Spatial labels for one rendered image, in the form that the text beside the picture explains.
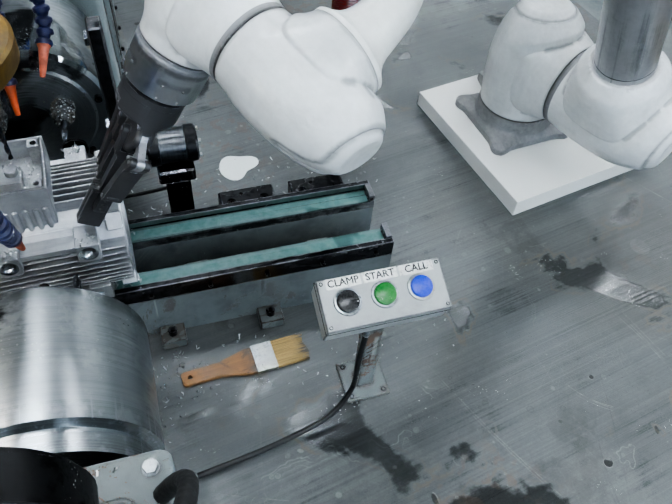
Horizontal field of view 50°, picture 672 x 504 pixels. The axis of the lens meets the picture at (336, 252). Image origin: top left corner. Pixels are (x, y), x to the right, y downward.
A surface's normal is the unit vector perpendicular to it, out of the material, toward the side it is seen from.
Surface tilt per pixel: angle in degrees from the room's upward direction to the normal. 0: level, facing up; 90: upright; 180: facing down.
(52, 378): 17
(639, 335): 0
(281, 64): 28
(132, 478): 0
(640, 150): 85
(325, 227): 90
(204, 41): 69
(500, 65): 88
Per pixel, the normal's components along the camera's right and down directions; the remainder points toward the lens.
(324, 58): 0.14, -0.32
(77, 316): 0.51, -0.63
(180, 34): -0.48, 0.48
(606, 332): 0.06, -0.62
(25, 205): 0.30, 0.76
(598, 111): -0.65, 0.70
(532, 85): -0.72, 0.44
